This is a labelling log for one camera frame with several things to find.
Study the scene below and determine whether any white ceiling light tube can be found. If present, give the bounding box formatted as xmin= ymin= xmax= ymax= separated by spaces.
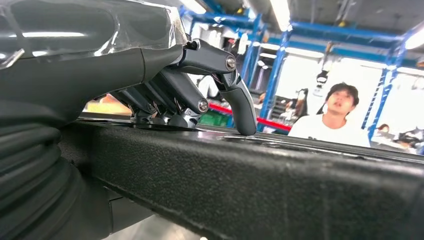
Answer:
xmin=403 ymin=25 xmax=424 ymax=51
xmin=178 ymin=0 xmax=208 ymax=15
xmin=268 ymin=0 xmax=293 ymax=33

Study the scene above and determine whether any person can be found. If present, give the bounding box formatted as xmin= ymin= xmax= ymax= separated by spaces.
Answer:
xmin=287 ymin=82 xmax=372 ymax=149

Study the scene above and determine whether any red rail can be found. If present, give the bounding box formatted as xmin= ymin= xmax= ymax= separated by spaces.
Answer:
xmin=207 ymin=101 xmax=293 ymax=133

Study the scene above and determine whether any blue steel frame structure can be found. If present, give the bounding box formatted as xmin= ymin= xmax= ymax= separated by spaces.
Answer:
xmin=178 ymin=0 xmax=424 ymax=157

